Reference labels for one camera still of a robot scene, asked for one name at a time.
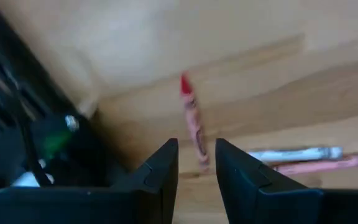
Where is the red crayon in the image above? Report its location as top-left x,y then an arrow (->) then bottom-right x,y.
272,151 -> 358,177
178,72 -> 211,171

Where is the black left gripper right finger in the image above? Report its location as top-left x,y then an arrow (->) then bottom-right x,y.
214,138 -> 358,224

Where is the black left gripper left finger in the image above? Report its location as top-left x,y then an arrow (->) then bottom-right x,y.
0,138 -> 179,224

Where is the white crayon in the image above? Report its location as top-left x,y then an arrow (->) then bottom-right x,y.
247,146 -> 344,163

